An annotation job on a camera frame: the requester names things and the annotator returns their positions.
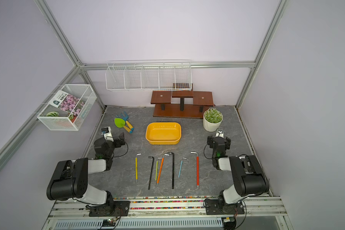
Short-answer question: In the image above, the long black hex key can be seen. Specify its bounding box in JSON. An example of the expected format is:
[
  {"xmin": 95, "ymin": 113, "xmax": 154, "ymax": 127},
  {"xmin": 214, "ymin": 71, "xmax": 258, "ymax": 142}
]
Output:
[{"xmin": 167, "ymin": 152, "xmax": 175, "ymax": 189}]

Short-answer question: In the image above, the small white wire basket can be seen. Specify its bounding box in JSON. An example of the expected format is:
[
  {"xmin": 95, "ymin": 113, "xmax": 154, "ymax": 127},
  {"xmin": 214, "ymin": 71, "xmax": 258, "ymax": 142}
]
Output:
[{"xmin": 37, "ymin": 84, "xmax": 97, "ymax": 131}]

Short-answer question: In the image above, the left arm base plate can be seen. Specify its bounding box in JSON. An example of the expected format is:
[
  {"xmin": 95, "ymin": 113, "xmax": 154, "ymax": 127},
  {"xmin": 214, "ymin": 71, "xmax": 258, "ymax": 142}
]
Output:
[{"xmin": 86, "ymin": 200, "xmax": 130, "ymax": 217}]

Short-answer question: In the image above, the orange hex key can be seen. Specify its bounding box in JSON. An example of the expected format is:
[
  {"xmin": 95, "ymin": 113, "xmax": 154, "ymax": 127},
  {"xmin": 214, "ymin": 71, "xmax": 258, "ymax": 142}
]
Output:
[{"xmin": 156, "ymin": 153, "xmax": 169, "ymax": 187}]

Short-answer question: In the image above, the short black hex key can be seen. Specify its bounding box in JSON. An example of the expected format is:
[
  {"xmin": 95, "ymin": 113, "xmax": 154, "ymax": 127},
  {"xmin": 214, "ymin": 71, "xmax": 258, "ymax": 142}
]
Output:
[{"xmin": 148, "ymin": 156, "xmax": 155, "ymax": 190}]

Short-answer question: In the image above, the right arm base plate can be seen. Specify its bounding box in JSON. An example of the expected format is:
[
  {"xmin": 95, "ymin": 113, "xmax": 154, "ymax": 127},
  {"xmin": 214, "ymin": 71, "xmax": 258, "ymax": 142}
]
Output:
[{"xmin": 203, "ymin": 198, "xmax": 245, "ymax": 215}]

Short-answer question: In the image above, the flower seed packet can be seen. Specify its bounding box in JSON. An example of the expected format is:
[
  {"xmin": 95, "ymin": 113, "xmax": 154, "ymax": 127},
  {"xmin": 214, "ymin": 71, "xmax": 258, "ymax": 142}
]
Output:
[{"xmin": 49, "ymin": 90, "xmax": 85, "ymax": 116}]

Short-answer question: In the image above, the green striped ball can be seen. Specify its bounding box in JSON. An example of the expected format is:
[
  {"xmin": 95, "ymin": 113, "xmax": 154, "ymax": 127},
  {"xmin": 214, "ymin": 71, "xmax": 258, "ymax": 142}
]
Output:
[{"xmin": 46, "ymin": 111, "xmax": 59, "ymax": 117}]

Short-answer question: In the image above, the brown wooden stand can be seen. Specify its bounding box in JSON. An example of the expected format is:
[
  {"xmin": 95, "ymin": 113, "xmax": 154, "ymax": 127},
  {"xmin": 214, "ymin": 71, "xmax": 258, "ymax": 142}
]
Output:
[{"xmin": 150, "ymin": 86, "xmax": 215, "ymax": 119}]

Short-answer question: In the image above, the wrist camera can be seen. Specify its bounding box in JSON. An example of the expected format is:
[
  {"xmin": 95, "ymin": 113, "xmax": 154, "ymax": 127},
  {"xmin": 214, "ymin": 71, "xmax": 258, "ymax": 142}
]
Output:
[
  {"xmin": 101, "ymin": 126, "xmax": 114, "ymax": 142},
  {"xmin": 215, "ymin": 127, "xmax": 224, "ymax": 138}
]

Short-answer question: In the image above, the colourful grid item in basket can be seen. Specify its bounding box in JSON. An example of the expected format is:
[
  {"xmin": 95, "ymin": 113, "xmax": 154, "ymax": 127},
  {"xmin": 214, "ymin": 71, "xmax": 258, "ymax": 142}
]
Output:
[{"xmin": 172, "ymin": 82, "xmax": 192, "ymax": 91}]

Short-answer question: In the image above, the red hex key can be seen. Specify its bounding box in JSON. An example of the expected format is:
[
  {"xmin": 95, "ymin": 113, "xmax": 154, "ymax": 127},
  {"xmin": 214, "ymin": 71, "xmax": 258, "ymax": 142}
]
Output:
[{"xmin": 190, "ymin": 151, "xmax": 200, "ymax": 189}]

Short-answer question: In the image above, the yellow plastic storage box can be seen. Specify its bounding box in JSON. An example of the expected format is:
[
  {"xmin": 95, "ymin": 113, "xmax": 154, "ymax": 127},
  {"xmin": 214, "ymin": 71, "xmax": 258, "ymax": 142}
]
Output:
[{"xmin": 145, "ymin": 122, "xmax": 182, "ymax": 145}]

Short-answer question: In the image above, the blue toy rake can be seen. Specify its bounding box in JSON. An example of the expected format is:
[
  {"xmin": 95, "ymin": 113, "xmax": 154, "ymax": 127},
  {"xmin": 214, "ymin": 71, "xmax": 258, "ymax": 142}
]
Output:
[{"xmin": 120, "ymin": 112, "xmax": 134, "ymax": 131}]

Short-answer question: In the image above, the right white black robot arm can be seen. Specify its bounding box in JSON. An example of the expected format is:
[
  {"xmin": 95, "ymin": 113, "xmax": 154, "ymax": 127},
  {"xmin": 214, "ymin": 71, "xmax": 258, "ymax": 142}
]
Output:
[{"xmin": 207, "ymin": 136, "xmax": 269, "ymax": 215}]

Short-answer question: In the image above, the blue hex key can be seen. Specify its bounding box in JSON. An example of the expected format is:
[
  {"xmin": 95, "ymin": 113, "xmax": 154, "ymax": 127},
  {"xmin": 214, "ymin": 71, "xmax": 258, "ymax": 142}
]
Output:
[{"xmin": 178, "ymin": 157, "xmax": 187, "ymax": 178}]

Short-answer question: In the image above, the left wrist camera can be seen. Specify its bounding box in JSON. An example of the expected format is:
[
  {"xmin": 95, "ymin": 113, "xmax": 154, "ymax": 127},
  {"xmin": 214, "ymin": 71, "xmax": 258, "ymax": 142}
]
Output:
[{"xmin": 101, "ymin": 126, "xmax": 114, "ymax": 142}]

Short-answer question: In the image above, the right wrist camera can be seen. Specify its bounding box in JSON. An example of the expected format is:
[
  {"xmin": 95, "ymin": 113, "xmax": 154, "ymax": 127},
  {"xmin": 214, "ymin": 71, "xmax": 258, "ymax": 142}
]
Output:
[{"xmin": 215, "ymin": 127, "xmax": 224, "ymax": 138}]

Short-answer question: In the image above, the long white wire basket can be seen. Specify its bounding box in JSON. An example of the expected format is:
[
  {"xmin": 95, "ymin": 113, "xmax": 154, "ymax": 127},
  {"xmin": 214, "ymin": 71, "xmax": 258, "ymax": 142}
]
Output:
[{"xmin": 105, "ymin": 59, "xmax": 193, "ymax": 91}]

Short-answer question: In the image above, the yellow hex key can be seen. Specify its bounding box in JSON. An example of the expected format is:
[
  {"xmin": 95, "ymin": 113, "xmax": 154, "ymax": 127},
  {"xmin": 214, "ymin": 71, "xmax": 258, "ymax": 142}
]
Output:
[{"xmin": 135, "ymin": 153, "xmax": 142, "ymax": 183}]

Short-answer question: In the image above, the aluminium mounting rail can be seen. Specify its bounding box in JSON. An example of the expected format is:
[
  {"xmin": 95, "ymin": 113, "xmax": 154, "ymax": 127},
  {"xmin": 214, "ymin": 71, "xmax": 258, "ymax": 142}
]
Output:
[{"xmin": 43, "ymin": 195, "xmax": 293, "ymax": 230}]

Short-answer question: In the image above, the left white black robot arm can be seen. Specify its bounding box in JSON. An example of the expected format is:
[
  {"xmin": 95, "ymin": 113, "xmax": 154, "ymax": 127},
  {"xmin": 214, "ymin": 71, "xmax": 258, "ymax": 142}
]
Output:
[{"xmin": 46, "ymin": 133, "xmax": 126, "ymax": 206}]

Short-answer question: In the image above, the white pot green succulent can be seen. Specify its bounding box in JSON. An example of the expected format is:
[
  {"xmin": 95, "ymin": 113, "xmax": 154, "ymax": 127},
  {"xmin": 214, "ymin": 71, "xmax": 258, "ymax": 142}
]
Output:
[{"xmin": 203, "ymin": 108, "xmax": 223, "ymax": 132}]

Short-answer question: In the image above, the green hex key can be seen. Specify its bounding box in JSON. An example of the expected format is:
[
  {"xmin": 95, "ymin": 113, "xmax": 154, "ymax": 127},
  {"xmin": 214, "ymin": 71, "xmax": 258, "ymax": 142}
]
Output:
[{"xmin": 155, "ymin": 157, "xmax": 162, "ymax": 182}]

